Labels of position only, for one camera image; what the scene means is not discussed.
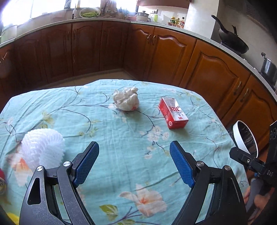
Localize white foam fruit net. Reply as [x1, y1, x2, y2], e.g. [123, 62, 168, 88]
[19, 128, 65, 170]

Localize small red carton box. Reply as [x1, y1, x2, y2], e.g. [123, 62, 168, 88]
[159, 97, 189, 129]

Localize white tissue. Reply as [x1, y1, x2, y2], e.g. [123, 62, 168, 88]
[113, 87, 139, 111]

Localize white rimmed trash bin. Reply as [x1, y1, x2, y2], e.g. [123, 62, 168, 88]
[228, 120, 259, 158]

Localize brown lower kitchen cabinets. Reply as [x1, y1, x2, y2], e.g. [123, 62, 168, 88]
[1, 18, 276, 150]

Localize person's right hand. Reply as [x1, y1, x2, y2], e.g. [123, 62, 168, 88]
[243, 186, 275, 224]

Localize light green floral tablecloth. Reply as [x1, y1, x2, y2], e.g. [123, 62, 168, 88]
[1, 79, 248, 224]

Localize black stock pot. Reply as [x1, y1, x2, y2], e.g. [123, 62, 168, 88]
[260, 52, 277, 86]

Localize black wok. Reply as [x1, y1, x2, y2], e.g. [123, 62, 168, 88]
[211, 15, 249, 55]

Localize seasoning bottles group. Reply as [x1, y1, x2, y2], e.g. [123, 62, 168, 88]
[168, 17, 185, 29]

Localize green vegetable bowl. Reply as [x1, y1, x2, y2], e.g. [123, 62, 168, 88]
[79, 8, 100, 18]

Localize chrome sink faucet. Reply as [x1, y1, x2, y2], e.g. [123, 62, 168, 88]
[64, 0, 74, 10]

